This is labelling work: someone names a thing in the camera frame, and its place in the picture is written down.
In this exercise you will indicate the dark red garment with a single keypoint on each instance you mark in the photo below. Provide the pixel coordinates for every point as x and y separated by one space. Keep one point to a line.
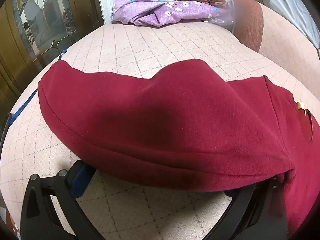
162 130

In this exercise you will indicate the pink quilted bed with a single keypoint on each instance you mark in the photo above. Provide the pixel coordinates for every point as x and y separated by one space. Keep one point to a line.
150 47

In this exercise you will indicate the reddish brown cushion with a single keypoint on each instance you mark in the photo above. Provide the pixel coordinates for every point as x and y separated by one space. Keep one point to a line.
250 22

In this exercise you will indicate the grey blue cloth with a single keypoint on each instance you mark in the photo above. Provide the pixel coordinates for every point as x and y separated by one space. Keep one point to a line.
290 5

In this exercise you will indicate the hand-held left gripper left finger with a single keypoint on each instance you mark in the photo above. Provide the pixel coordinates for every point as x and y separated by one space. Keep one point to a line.
78 181

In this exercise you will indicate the wooden door with stained glass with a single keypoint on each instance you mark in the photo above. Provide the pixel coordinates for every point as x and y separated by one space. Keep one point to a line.
37 30

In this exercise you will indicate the clear plastic bag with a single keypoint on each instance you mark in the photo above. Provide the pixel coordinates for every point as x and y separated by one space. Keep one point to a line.
228 15

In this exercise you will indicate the purple floral cloth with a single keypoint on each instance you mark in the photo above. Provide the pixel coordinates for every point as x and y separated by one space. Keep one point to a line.
155 10

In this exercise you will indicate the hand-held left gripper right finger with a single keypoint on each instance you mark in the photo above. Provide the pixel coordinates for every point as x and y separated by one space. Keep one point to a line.
250 205

